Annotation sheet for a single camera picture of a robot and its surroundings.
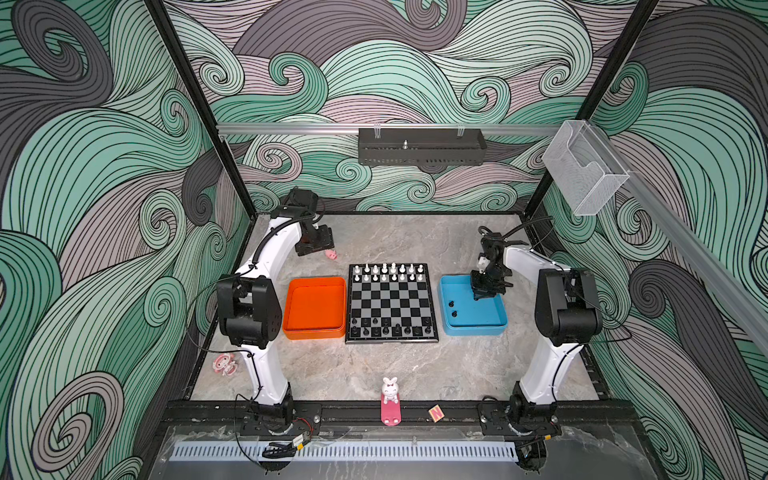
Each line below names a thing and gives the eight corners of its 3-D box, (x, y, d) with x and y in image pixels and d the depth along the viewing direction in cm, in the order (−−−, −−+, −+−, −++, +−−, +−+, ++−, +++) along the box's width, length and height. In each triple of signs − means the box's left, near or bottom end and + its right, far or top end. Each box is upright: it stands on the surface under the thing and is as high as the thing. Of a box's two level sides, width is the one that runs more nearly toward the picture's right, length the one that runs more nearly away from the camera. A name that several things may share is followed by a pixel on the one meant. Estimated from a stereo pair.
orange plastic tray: (280, 339, 89) (276, 332, 85) (292, 284, 101) (289, 276, 97) (345, 339, 89) (343, 332, 85) (349, 284, 101) (348, 276, 97)
